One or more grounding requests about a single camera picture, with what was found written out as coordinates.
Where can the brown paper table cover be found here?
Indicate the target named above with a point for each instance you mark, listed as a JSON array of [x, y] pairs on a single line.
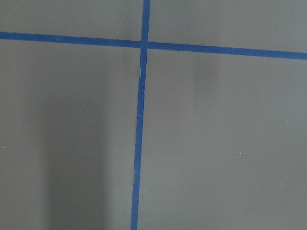
[[153, 114]]

